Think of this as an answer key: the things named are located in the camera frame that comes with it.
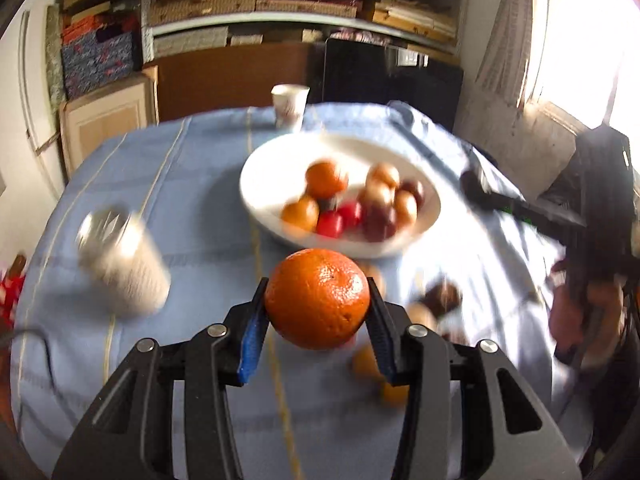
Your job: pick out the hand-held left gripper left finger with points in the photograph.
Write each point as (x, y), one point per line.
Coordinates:
(252, 340)

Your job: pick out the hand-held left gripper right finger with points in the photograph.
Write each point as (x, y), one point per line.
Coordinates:
(380, 340)

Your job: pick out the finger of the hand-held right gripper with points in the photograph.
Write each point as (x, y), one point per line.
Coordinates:
(530, 210)

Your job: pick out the dark purple passion fruit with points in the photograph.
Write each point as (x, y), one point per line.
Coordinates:
(442, 297)
(472, 186)
(415, 190)

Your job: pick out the large orange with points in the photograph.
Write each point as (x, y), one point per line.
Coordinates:
(317, 300)

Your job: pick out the large yellow passion fruit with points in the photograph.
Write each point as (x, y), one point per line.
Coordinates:
(405, 207)

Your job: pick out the white plate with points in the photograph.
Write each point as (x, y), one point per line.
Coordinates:
(280, 170)

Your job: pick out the person's right hand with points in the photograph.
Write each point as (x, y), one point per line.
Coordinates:
(562, 310)

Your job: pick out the small yellow passion fruit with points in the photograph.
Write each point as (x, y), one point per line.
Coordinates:
(420, 316)

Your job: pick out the dark red plum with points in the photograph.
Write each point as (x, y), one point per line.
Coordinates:
(380, 221)

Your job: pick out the red tomato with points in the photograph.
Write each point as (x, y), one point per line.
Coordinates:
(351, 212)
(330, 225)

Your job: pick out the bright window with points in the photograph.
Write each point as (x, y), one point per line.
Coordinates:
(585, 45)

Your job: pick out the white drink can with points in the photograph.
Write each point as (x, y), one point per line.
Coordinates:
(125, 260)

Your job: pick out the pale curtain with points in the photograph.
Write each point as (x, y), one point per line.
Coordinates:
(505, 35)

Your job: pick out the blue checked tablecloth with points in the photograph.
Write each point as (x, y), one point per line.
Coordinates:
(190, 170)

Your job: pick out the black chair back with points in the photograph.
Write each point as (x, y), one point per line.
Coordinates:
(390, 80)

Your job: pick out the white paper cup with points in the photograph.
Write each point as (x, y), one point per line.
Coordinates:
(290, 105)

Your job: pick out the red bag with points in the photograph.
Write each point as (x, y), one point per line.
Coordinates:
(12, 285)

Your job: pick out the brown wooden board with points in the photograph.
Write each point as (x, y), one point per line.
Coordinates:
(235, 75)

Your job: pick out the white metal shelf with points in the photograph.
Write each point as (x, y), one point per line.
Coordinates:
(300, 22)

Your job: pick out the stack of blue patterned boxes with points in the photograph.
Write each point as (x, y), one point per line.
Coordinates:
(97, 60)

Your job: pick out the white leaning board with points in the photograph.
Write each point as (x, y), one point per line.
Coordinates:
(30, 85)

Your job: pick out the green marbled panel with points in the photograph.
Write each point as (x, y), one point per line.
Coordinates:
(55, 55)

